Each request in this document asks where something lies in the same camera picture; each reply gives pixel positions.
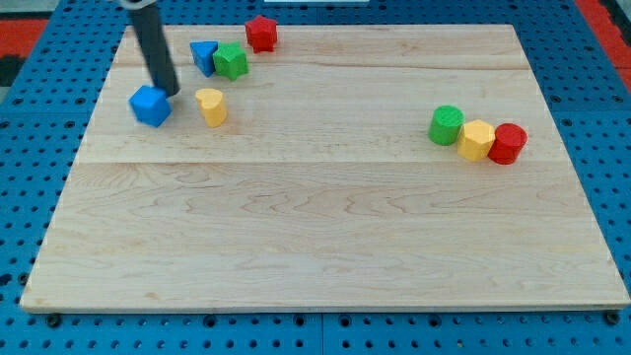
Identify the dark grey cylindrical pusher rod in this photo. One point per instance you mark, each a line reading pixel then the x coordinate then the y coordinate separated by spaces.
pixel 147 24

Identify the blue cube block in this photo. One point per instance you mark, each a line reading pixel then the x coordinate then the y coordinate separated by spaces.
pixel 150 106

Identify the yellow heart block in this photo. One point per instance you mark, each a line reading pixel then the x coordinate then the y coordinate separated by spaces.
pixel 212 105

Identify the blue triangle block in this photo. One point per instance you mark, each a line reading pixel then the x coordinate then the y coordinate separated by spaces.
pixel 202 53

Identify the green star block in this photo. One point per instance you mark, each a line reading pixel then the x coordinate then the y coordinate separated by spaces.
pixel 230 60

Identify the red star block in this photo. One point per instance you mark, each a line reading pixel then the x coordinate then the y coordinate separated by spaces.
pixel 261 34

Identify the light wooden board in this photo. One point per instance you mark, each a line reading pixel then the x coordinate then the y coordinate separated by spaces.
pixel 321 191

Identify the green cylinder block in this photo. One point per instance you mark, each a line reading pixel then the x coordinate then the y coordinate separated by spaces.
pixel 445 125

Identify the yellow hexagon block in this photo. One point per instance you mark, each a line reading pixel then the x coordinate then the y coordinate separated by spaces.
pixel 475 140

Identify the red cylinder block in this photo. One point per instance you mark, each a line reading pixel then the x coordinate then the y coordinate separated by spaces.
pixel 509 141

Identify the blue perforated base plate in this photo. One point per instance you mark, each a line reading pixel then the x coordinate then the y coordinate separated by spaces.
pixel 45 113

